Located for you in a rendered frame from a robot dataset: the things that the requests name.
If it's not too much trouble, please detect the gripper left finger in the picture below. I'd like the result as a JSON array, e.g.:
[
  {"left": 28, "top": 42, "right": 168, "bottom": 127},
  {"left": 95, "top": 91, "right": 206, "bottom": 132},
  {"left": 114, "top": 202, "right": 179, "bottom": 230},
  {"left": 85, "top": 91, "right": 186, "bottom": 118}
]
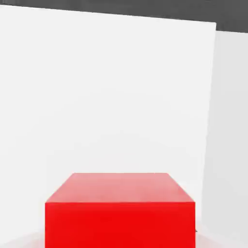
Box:
[{"left": 18, "top": 232, "right": 46, "bottom": 248}]

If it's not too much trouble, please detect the small red cube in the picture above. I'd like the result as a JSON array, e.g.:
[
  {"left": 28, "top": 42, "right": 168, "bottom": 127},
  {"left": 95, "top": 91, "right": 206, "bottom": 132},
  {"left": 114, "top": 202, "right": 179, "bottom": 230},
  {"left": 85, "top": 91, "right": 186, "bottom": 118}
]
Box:
[{"left": 45, "top": 172, "right": 196, "bottom": 248}]

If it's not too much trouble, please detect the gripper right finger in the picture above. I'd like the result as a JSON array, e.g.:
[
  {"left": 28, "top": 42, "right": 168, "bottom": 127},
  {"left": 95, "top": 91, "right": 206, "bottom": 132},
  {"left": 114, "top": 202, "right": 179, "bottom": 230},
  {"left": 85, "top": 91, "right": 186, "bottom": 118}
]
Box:
[{"left": 195, "top": 228, "right": 225, "bottom": 248}]

